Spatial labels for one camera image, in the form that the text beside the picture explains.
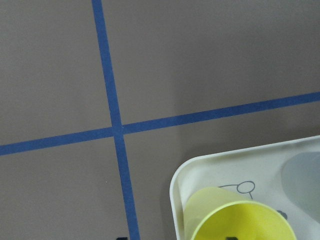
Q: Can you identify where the yellow plastic cup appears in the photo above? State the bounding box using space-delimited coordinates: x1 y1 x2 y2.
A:
183 187 297 240

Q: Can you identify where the cream plastic tray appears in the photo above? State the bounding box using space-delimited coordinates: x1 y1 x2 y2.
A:
169 136 320 240

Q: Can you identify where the grey plastic cup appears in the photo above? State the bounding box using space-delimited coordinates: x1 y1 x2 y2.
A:
281 151 320 222

